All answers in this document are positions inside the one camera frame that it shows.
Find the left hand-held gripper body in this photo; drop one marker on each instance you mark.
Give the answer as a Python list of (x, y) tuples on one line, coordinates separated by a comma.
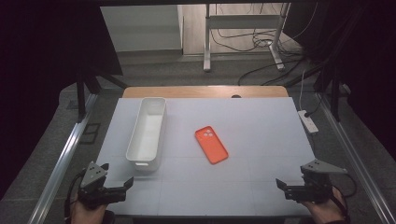
[(93, 179)]

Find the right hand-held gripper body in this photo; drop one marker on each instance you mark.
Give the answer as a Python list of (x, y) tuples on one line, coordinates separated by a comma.
[(314, 189)]

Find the white oblong plastic container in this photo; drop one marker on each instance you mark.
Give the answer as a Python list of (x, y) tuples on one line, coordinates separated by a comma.
[(146, 140)]

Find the orange phone case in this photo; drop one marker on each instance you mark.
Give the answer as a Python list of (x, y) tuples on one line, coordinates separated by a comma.
[(211, 144)]

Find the person's right hand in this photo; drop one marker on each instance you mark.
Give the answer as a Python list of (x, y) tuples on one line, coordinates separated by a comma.
[(327, 211)]

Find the person's left hand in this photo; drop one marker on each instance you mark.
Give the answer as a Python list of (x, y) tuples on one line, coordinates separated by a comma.
[(85, 216)]

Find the white power strip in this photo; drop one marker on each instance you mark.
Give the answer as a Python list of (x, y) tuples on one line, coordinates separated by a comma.
[(308, 122)]

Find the black metal stand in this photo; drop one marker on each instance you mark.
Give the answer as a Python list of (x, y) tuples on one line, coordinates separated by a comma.
[(81, 96), (335, 99)]

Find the wooden table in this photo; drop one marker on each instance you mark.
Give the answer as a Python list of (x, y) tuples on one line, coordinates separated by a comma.
[(186, 92)]

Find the black curtain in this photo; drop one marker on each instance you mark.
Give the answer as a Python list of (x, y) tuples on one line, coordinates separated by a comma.
[(37, 77), (367, 62)]

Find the aluminium rail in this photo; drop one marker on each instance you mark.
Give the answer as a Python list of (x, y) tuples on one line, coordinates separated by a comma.
[(355, 161), (59, 168)]

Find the black square floor frame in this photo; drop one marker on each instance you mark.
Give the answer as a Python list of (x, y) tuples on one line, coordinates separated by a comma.
[(90, 133)]

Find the white metal desk frame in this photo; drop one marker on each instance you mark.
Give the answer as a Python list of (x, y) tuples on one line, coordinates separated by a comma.
[(243, 21)]

